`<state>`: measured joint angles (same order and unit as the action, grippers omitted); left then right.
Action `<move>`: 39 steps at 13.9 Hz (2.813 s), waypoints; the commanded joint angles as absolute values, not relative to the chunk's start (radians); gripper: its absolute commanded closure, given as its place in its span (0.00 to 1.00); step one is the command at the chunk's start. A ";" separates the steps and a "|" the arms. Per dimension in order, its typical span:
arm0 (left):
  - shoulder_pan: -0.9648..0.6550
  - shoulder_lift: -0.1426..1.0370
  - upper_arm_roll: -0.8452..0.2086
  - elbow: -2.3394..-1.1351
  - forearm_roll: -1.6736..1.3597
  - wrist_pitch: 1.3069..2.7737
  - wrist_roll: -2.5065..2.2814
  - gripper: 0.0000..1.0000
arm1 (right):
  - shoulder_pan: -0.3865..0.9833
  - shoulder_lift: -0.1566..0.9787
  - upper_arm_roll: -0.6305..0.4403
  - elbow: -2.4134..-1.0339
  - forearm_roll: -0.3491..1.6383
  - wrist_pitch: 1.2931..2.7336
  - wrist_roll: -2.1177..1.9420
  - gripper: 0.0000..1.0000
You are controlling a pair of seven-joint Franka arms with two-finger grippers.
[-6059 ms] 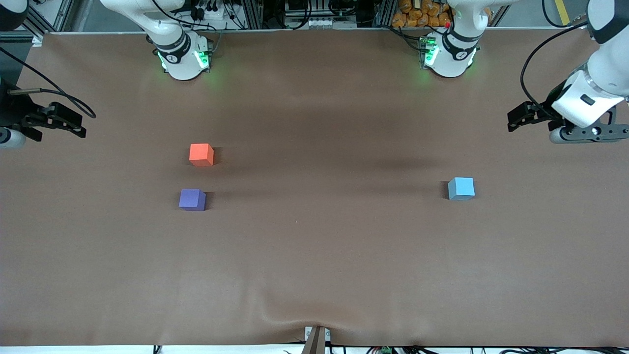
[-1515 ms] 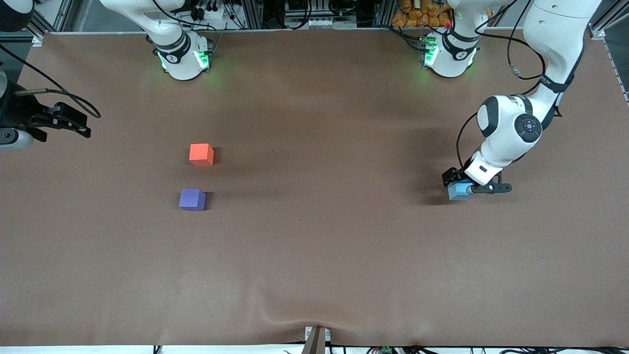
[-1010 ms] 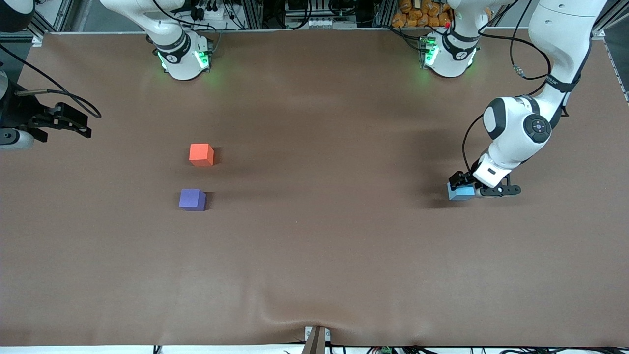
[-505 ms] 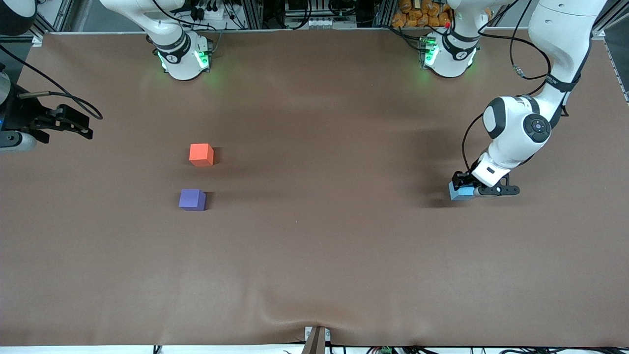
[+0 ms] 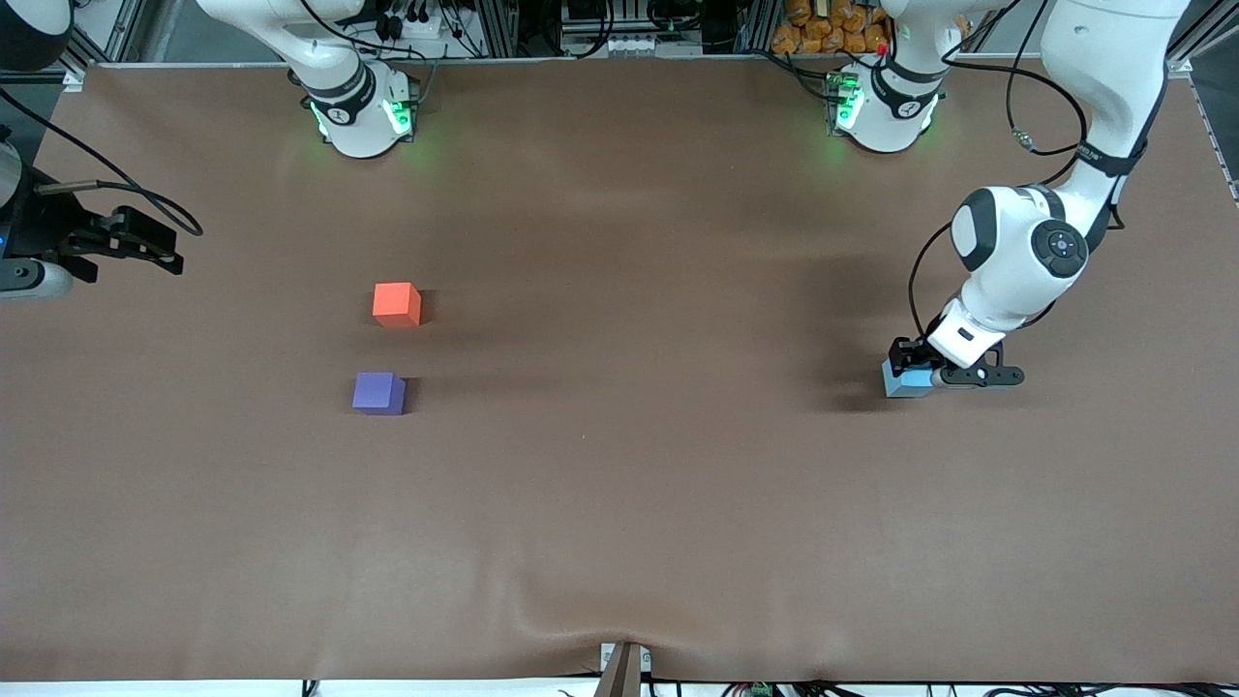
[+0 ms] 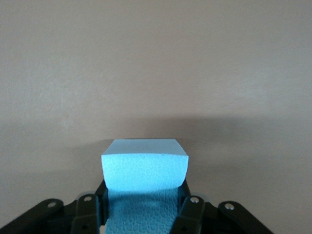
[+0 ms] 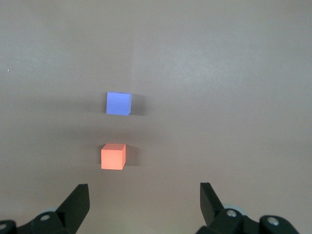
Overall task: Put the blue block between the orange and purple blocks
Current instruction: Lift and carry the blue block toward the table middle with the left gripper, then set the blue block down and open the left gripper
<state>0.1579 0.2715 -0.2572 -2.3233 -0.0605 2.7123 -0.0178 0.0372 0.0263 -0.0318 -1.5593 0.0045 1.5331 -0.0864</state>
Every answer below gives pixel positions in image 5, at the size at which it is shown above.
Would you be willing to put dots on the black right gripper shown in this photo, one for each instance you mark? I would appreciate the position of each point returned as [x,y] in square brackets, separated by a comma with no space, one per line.
[60,232]

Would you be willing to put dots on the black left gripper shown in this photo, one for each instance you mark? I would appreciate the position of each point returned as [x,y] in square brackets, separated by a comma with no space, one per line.
[911,354]

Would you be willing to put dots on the blue foam block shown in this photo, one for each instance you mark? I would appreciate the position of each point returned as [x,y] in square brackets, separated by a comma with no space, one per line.
[905,385]

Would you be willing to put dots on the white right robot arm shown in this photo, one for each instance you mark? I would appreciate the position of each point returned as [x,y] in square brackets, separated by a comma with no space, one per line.
[358,126]

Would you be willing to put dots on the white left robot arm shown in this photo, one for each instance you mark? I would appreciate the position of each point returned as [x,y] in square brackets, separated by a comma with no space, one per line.
[1007,261]

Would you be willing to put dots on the orange foam block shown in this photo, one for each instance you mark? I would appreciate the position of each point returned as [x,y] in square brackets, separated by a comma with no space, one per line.
[395,302]

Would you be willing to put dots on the purple foam block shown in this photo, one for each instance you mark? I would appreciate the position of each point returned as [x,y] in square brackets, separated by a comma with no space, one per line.
[377,392]

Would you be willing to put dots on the brown table cover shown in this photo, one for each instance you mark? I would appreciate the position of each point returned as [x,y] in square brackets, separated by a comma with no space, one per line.
[678,503]

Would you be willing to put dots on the pile of orange packets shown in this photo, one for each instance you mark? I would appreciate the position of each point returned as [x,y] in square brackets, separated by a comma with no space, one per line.
[823,34]

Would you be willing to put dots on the power strip with black plugs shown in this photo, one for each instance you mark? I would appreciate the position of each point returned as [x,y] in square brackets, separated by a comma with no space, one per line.
[426,27]

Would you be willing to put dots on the green terminal connector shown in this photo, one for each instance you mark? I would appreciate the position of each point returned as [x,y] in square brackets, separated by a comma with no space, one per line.
[760,690]

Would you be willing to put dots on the white power strip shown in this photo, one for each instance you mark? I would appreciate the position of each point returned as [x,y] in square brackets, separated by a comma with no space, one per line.
[634,45]

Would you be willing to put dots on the aluminium frame post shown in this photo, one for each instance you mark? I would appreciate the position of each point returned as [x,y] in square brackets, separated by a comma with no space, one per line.
[498,29]
[755,24]

